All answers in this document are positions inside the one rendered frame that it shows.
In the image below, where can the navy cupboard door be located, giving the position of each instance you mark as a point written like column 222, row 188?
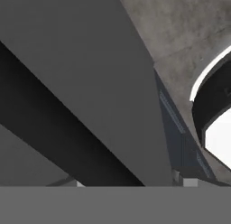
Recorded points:
column 190, row 156

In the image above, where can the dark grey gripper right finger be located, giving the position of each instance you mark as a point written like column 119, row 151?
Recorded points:
column 190, row 182

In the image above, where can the white and black round thing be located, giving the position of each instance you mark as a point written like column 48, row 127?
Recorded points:
column 214, row 95

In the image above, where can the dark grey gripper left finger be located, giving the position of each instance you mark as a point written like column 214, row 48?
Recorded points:
column 71, row 183

